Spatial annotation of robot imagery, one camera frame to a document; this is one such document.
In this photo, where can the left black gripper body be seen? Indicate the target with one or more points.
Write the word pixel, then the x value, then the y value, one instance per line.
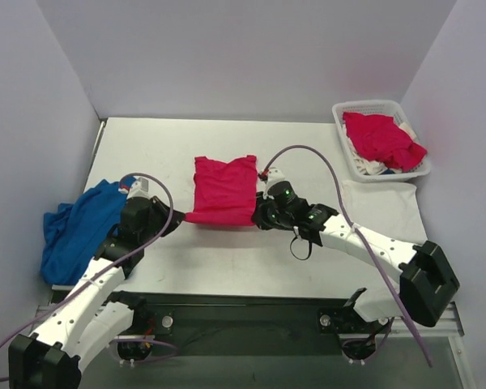
pixel 162 211

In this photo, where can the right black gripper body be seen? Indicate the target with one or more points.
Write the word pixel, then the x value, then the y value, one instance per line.
pixel 262 212

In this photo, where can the pink t shirt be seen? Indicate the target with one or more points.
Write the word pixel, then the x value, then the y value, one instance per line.
pixel 378 137
pixel 225 192

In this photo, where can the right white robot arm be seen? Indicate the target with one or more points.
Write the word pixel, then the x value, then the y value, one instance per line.
pixel 422 282

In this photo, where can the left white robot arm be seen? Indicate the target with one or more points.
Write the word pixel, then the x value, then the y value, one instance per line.
pixel 92 316

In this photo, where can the blue t shirt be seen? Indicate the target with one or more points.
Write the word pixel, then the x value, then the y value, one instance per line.
pixel 75 230

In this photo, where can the white folded t shirt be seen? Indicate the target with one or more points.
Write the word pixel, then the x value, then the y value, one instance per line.
pixel 389 208

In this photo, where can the white plastic basket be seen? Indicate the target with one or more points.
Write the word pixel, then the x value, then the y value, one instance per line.
pixel 383 107

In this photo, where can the pink t shirt in basket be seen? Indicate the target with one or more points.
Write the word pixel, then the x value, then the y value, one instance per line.
pixel 378 137

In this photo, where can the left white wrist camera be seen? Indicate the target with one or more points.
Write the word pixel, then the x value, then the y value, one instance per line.
pixel 139 188

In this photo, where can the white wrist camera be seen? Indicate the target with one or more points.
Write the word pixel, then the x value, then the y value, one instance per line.
pixel 139 188
pixel 271 177

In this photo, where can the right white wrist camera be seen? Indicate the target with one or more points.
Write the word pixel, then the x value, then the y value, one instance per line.
pixel 271 177

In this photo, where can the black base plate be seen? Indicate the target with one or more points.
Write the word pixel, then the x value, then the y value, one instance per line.
pixel 235 326

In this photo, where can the aluminium frame rail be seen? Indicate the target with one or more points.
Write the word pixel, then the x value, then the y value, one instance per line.
pixel 451 319

